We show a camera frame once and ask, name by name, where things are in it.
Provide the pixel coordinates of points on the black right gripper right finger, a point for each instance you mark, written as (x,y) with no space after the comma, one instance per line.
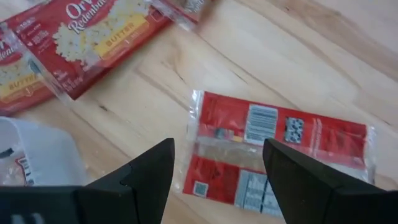
(311,193)

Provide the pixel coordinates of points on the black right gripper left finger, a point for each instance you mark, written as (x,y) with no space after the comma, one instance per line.
(140,186)

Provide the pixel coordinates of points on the red popcorn bag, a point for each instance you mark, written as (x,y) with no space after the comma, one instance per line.
(186,9)
(227,121)
(15,74)
(40,40)
(23,168)

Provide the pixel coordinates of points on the clear plastic bin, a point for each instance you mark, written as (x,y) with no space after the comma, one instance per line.
(46,149)

